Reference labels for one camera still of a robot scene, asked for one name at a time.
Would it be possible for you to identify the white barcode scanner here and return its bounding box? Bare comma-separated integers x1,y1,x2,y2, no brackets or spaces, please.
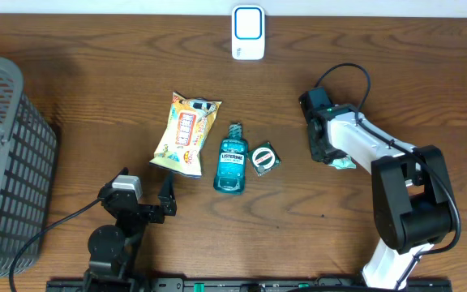
231,5,266,61

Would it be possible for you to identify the black camera cable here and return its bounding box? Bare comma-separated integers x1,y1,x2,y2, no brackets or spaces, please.
313,62,461,291
8,197,103,292

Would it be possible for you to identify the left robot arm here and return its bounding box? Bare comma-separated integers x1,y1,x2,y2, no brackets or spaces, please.
82,168,177,291

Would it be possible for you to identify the grey plastic mesh basket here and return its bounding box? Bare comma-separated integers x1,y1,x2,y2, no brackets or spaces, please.
0,58,58,278

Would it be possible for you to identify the black left camera cable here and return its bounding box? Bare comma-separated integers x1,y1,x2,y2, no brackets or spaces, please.
8,197,103,292

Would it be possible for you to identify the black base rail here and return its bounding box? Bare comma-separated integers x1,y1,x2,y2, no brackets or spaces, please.
46,277,453,292

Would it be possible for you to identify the teal mouthwash bottle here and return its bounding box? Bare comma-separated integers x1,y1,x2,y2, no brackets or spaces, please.
213,122,248,195

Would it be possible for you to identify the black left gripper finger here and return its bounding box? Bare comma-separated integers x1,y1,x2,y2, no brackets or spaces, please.
111,167,129,182
158,173,177,216

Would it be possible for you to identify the teal white packet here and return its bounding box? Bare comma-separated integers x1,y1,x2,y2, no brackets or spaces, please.
329,157,356,170

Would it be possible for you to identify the black right camera cable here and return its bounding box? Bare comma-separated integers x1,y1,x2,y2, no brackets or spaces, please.
313,62,461,291

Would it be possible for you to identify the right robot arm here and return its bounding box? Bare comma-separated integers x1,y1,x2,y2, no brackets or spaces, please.
299,88,461,290

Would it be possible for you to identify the yellow snack bag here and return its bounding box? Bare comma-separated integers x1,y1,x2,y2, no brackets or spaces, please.
149,92,222,178

